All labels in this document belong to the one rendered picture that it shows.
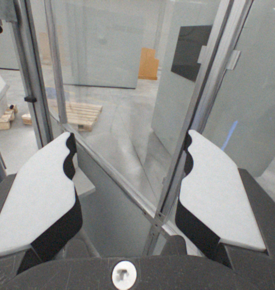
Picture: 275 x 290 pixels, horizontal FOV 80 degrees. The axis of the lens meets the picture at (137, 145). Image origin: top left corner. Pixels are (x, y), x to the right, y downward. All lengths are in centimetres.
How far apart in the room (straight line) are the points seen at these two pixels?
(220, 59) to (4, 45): 757
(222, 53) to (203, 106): 9
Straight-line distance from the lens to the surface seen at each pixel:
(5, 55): 780
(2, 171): 84
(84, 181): 92
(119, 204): 81
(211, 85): 36
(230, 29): 35
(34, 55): 101
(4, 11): 92
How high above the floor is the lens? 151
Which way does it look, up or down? 33 degrees down
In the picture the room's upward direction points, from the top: 9 degrees clockwise
